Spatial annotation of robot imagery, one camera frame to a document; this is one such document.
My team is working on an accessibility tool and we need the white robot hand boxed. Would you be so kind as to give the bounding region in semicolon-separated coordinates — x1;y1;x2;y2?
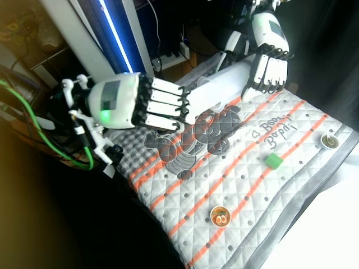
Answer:
217;10;295;101
86;71;193;135

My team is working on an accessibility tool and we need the white power strip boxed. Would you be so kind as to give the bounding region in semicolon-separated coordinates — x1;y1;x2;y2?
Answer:
151;54;187;71
179;41;192;58

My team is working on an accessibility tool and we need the blue light strip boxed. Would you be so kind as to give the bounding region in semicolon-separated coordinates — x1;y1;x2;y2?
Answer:
98;0;134;74

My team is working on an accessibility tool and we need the white column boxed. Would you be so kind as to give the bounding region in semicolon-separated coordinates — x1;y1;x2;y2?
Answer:
39;0;155;84

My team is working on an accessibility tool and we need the toy bowl with green soup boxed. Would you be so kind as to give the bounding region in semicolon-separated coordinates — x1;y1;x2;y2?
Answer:
320;133;339;150

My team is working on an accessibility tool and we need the green toy block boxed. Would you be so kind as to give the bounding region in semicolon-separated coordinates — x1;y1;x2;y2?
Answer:
265;152;283;170

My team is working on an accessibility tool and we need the grey quilt with printed bear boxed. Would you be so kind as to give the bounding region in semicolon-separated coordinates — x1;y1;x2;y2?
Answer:
113;84;356;269

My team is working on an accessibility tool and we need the toy noodle bowl with eggs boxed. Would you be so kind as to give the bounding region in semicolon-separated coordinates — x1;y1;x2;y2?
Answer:
209;206;232;228

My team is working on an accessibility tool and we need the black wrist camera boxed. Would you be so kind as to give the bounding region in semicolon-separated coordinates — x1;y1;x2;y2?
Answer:
104;143;123;166

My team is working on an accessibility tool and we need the green cable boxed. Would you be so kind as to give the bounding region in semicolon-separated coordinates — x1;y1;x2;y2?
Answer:
0;79;95;171

